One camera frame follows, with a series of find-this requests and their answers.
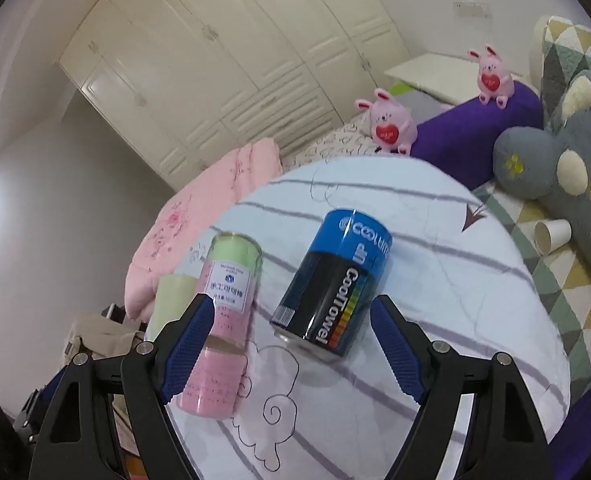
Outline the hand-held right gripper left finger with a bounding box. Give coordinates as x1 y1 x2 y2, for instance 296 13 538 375
28 294 216 480

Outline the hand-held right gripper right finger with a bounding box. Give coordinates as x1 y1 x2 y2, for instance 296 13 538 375
370 294 551 480

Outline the blue and black canister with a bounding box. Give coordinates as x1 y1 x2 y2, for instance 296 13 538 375
270 207 392 360

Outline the white paper cup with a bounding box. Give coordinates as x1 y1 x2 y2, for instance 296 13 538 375
534 218 573 255

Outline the light green container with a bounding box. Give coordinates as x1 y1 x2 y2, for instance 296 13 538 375
156 274 200 333

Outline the pink and green clear canister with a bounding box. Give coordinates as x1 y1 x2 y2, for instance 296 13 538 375
176 231 264 420

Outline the beige cloth bag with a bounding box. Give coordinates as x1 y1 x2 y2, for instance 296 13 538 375
63 312 146 361

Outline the white striped blanket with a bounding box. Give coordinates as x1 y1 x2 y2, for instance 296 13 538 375
143 156 571 480

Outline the pink floral quilt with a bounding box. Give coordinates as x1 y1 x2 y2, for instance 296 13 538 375
126 140 284 321

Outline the green patchwork quilt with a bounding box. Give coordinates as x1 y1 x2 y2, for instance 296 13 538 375
470 180 591 391

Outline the purple bed sheet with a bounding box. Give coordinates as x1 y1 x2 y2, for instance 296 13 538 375
548 375 591 480

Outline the heart patterned bed sheet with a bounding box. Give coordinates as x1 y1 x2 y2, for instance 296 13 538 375
282 110 381 171

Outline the purple bolster pillow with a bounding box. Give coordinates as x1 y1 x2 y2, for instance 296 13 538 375
410 82 546 191

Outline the pink bunny plush toy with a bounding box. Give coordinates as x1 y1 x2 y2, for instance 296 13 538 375
354 87 419 155
468 45 516 110

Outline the grey plush toy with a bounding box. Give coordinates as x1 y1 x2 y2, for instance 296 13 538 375
493 70 591 306

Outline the white folding board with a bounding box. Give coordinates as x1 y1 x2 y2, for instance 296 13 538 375
384 53 529 103

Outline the cream wardrobe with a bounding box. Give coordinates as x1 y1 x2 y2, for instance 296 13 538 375
57 0 411 181

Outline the triangle patterned pillow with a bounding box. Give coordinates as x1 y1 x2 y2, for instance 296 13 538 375
533 15 591 121

